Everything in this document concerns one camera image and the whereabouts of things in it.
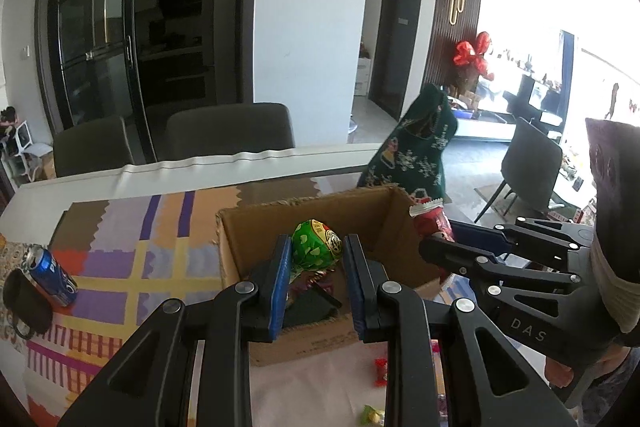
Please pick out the small red candy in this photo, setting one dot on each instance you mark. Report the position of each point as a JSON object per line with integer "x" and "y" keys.
{"x": 381, "y": 372}

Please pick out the blue soda can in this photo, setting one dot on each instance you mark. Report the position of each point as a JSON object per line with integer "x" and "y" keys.
{"x": 52, "y": 277}

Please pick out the black glass sliding door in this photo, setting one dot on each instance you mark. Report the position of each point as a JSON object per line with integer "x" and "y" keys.
{"x": 145, "y": 22}

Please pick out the colourful patterned tablecloth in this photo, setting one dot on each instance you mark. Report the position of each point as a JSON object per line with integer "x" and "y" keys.
{"x": 125, "y": 267}

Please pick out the person's right hand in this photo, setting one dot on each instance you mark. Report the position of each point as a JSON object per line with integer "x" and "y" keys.
{"x": 557, "y": 374}

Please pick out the black television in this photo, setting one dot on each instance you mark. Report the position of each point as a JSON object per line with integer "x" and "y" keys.
{"x": 542, "y": 99}

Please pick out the black pouch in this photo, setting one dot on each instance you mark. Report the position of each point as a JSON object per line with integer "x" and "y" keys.
{"x": 27, "y": 307}

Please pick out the dark interior door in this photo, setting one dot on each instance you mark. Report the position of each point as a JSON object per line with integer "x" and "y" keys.
{"x": 397, "y": 37}

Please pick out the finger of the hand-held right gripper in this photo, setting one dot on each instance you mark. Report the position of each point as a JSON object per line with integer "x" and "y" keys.
{"x": 450, "y": 254}
{"x": 475, "y": 234}

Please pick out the red snack packet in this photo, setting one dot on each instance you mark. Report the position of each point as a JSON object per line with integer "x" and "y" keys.
{"x": 432, "y": 222}

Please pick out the dark grey chair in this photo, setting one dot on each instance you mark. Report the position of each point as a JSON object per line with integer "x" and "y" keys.
{"x": 530, "y": 162}

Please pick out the red bow balloon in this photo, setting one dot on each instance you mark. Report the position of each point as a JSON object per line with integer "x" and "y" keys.
{"x": 472, "y": 54}

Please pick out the white tv cabinet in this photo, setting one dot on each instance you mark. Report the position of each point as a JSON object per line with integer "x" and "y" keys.
{"x": 482, "y": 124}

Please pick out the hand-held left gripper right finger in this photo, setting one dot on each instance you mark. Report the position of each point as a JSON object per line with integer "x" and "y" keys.
{"x": 357, "y": 292}

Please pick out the brown cardboard box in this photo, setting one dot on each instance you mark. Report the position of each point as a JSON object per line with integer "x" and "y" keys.
{"x": 235, "y": 252}

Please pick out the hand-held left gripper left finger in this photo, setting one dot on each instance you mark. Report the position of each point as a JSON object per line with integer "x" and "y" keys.
{"x": 280, "y": 292}

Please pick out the person's right forearm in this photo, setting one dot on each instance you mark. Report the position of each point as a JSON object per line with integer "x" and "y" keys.
{"x": 615, "y": 207}

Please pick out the small white cabinet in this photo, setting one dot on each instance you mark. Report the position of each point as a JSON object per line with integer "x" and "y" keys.
{"x": 362, "y": 77}

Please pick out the foil candy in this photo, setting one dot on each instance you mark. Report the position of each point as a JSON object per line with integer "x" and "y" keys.
{"x": 312, "y": 279}

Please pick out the small green candy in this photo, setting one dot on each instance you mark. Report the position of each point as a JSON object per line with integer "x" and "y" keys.
{"x": 372, "y": 415}

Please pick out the gold wall ornament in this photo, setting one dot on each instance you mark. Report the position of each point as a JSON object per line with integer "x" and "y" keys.
{"x": 456, "y": 2}

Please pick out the grey dining chair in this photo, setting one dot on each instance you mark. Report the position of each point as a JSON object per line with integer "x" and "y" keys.
{"x": 230, "y": 132}
{"x": 92, "y": 147}

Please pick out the dark green snack packet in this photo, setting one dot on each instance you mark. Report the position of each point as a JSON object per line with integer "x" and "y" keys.
{"x": 310, "y": 309}

